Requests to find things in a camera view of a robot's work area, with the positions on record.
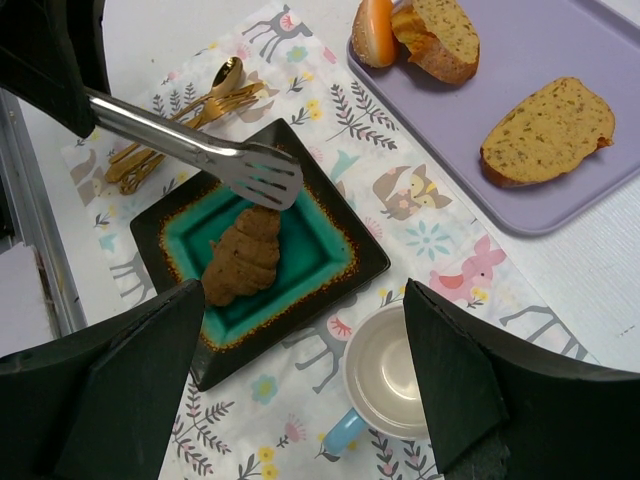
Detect bread slice left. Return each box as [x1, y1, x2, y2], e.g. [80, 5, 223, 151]
[391, 0, 480, 86]

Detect bread slice right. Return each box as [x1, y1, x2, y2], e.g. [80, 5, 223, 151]
[480, 77, 616, 188]

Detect animal pattern placemat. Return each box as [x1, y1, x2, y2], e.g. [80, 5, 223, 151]
[59, 2, 601, 480]

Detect sugared bread roll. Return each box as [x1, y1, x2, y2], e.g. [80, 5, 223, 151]
[351, 0, 398, 68]

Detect metal serving tongs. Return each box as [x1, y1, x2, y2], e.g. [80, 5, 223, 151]
[86, 88, 304, 211]

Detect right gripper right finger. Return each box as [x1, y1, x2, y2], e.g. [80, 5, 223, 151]
[403, 280, 639, 479]

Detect bread slice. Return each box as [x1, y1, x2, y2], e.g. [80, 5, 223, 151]
[391, 0, 480, 86]
[480, 77, 616, 188]

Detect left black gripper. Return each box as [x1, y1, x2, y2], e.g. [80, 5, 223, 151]
[1, 0, 110, 138]

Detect brown chocolate croissant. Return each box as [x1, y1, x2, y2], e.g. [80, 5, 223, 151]
[201, 205, 281, 307]

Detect gold knife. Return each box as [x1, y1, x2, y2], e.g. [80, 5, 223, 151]
[88, 82, 265, 179]

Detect aluminium rail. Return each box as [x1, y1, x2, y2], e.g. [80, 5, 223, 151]
[1, 90, 87, 355]

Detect teal square plate black rim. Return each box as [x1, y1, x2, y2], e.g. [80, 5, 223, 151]
[128, 117, 392, 393]

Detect purple tray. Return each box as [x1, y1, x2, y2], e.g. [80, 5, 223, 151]
[347, 0, 639, 236]

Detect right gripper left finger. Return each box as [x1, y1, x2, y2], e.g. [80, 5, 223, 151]
[1, 280, 204, 479]

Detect gold spoon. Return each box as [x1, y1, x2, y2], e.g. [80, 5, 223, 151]
[171, 56, 244, 120]

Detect light blue mug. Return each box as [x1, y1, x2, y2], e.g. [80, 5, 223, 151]
[322, 302, 428, 455]

